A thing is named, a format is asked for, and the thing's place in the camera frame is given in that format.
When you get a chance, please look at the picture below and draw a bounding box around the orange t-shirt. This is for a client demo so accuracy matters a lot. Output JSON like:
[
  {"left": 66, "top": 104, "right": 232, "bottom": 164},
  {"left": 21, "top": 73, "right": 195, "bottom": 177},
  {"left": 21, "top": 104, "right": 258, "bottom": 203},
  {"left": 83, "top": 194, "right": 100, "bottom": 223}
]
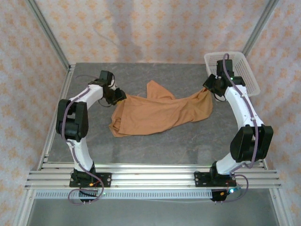
[{"left": 108, "top": 80, "right": 214, "bottom": 138}]

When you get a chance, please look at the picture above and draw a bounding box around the white perforated plastic basket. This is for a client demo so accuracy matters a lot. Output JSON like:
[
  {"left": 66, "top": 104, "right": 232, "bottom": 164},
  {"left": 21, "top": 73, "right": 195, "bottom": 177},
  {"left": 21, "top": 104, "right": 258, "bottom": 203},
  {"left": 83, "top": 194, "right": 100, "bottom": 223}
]
[{"left": 203, "top": 51, "right": 261, "bottom": 102}]

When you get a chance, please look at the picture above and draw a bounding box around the black base electronics box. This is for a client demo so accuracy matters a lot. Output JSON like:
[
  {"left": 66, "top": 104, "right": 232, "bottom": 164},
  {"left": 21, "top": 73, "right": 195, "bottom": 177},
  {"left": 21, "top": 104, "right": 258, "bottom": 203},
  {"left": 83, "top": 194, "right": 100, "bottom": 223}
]
[
  {"left": 211, "top": 188, "right": 236, "bottom": 203},
  {"left": 79, "top": 188, "right": 99, "bottom": 203}
]

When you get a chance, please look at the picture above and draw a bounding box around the aluminium frame post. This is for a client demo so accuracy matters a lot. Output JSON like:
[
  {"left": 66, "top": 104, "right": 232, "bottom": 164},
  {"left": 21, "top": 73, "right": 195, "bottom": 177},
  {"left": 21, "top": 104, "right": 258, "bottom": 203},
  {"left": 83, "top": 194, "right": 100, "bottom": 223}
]
[
  {"left": 242, "top": 0, "right": 281, "bottom": 56},
  {"left": 24, "top": 0, "right": 71, "bottom": 69}
]

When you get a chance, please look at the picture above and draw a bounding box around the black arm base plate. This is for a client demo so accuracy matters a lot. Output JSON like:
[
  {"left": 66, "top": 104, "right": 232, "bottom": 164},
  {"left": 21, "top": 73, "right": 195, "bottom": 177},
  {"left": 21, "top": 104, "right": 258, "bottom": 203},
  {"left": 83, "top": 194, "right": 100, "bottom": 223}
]
[
  {"left": 69, "top": 172, "right": 112, "bottom": 188},
  {"left": 194, "top": 171, "right": 237, "bottom": 188}
]

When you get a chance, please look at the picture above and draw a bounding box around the aluminium mounting rail beam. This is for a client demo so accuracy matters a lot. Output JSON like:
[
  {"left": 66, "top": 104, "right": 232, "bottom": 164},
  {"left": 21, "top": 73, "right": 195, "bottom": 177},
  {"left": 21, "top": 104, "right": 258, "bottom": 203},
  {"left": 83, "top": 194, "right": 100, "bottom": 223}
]
[{"left": 24, "top": 164, "right": 282, "bottom": 189}]

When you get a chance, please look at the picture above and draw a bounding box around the slotted grey cable duct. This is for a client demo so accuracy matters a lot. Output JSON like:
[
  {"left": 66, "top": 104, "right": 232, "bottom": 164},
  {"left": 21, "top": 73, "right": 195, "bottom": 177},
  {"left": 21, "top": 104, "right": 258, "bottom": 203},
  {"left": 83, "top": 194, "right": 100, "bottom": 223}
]
[{"left": 34, "top": 190, "right": 214, "bottom": 200}]

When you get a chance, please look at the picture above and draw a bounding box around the aluminium frame leg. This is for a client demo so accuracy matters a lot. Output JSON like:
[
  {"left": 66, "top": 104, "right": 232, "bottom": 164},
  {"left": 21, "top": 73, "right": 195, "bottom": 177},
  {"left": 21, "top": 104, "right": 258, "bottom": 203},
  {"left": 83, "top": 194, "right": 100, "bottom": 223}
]
[
  {"left": 269, "top": 188, "right": 293, "bottom": 226},
  {"left": 13, "top": 188, "right": 36, "bottom": 226}
]

